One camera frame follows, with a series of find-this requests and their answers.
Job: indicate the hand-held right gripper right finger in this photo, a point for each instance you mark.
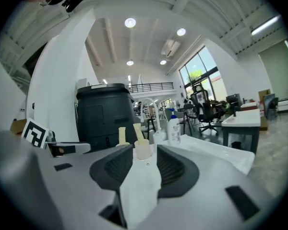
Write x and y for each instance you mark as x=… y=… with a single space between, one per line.
x=206 y=188

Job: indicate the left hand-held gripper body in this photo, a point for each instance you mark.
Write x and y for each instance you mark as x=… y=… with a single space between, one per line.
x=34 y=132

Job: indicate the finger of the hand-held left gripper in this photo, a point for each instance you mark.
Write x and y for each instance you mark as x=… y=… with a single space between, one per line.
x=82 y=148

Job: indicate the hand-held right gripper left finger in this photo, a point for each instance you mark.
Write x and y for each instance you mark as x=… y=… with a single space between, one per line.
x=74 y=183

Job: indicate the dark grey tall appliance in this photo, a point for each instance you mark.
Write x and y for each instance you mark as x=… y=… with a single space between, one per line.
x=103 y=114

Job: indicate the black floor bin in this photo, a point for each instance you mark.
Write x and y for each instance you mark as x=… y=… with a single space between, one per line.
x=236 y=145

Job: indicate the white shampoo bottle blue cap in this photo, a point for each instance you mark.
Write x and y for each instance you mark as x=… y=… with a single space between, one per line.
x=174 y=130

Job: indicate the dark table white top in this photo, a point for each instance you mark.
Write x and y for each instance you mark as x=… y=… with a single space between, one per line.
x=242 y=121

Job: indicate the black slim chair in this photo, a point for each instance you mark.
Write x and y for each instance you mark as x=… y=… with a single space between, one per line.
x=189 y=114

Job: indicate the grey green shell chair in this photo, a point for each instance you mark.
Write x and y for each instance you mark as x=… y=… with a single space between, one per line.
x=175 y=115

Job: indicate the white gooseneck faucet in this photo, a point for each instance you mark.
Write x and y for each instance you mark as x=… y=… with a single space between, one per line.
x=156 y=109

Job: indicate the black mesh office chair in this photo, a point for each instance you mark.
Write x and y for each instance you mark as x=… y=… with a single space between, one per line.
x=202 y=104

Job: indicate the black mezzanine railing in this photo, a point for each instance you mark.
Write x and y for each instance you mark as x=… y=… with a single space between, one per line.
x=151 y=87

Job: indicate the black massage chair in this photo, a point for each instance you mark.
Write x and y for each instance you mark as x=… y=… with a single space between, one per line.
x=234 y=99

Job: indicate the round ceiling downlight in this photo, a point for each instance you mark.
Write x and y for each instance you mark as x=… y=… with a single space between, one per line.
x=130 y=22
x=181 y=31
x=163 y=62
x=130 y=62

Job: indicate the tall glass window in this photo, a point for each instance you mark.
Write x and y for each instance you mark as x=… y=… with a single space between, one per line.
x=199 y=73

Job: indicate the ceiling air conditioner cassette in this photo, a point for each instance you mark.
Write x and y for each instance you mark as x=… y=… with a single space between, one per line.
x=170 y=47

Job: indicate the long ceiling tube light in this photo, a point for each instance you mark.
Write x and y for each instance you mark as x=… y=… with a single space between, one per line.
x=265 y=25

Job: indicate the left gripper fisheye camera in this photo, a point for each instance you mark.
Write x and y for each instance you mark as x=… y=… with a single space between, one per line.
x=51 y=136

